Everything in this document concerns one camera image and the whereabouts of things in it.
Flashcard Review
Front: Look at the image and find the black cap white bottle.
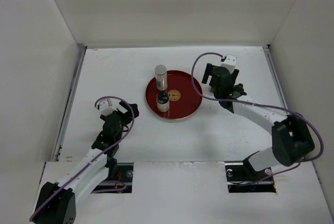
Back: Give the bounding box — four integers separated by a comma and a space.
156, 91, 170, 113

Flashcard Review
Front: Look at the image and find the silver lid clear spice bottle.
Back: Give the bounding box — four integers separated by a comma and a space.
154, 65, 168, 91

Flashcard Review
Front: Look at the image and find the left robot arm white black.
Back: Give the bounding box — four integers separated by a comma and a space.
29, 96, 139, 223

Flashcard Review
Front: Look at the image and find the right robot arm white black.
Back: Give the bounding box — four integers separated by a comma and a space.
202, 63, 315, 180

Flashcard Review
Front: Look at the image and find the red round lacquer tray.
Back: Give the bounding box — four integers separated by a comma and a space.
145, 70, 202, 120

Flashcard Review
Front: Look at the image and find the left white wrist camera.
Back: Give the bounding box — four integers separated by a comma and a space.
95, 98, 116, 116

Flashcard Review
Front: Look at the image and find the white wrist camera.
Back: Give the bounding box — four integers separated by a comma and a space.
95, 98, 116, 116
220, 54, 237, 74

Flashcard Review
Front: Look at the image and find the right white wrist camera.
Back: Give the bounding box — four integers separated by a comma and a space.
220, 54, 237, 74

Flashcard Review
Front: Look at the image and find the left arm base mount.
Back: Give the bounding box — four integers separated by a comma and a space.
92, 158, 134, 194

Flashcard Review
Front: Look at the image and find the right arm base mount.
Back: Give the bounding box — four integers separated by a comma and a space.
225, 162, 276, 193

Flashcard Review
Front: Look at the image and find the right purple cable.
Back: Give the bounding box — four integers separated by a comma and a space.
192, 52, 325, 183

